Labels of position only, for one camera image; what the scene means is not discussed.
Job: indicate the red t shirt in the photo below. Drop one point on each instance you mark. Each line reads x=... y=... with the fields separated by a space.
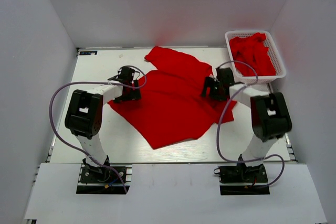
x=171 y=108

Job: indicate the red shirts pile in basket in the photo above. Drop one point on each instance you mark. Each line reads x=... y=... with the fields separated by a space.
x=252 y=51

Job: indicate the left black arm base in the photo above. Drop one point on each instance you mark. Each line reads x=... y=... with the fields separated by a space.
x=103 y=181

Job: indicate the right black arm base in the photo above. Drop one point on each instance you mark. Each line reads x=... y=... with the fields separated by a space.
x=240 y=180

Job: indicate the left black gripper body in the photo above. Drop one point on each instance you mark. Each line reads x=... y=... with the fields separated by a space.
x=126 y=96

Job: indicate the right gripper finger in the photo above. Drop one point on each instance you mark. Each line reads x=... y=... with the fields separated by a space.
x=210 y=82
x=206 y=91

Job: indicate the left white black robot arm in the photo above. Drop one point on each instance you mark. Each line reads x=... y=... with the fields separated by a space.
x=84 y=114

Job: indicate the white plastic basket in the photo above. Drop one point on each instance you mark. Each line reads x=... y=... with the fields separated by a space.
x=246 y=73

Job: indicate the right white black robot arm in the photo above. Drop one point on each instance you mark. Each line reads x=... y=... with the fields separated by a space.
x=270 y=118

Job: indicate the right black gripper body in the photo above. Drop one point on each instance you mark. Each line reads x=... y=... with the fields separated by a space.
x=216 y=95

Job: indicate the blue label sticker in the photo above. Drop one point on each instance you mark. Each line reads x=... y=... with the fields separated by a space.
x=87 y=53

